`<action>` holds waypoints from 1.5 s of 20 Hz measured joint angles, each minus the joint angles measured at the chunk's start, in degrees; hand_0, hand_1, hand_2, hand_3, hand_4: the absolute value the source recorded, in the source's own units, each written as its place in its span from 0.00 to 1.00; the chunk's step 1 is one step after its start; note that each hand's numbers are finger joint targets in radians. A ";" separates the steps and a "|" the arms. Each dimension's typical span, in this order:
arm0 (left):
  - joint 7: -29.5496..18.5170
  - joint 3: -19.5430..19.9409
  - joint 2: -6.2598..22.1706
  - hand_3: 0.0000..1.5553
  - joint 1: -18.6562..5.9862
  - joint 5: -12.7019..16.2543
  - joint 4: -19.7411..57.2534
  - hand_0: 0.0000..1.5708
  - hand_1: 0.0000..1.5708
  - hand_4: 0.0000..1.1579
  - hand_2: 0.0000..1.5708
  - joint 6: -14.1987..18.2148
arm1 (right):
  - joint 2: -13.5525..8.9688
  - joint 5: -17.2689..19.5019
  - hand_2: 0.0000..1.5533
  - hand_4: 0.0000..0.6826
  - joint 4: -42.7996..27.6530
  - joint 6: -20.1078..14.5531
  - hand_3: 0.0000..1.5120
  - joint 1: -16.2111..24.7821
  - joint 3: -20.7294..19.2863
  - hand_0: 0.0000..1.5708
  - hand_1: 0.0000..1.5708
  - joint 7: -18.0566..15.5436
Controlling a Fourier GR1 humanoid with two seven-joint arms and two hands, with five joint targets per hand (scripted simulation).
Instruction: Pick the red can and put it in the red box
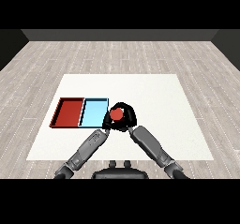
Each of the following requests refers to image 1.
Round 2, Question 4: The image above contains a small red can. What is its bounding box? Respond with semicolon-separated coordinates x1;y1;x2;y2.
110;107;125;122

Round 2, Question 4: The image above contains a light blue shallow open box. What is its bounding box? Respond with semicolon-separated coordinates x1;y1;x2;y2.
77;97;110;129

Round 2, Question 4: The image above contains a dark grey robot body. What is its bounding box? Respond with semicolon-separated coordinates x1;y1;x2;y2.
91;159;150;180

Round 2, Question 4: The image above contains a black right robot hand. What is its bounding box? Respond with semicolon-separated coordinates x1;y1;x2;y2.
110;101;139;133

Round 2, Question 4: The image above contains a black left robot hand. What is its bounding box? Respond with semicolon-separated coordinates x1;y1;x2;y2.
101;109;113;132

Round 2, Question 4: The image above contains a red shallow open box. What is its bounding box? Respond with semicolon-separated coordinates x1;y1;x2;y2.
49;97;86;129

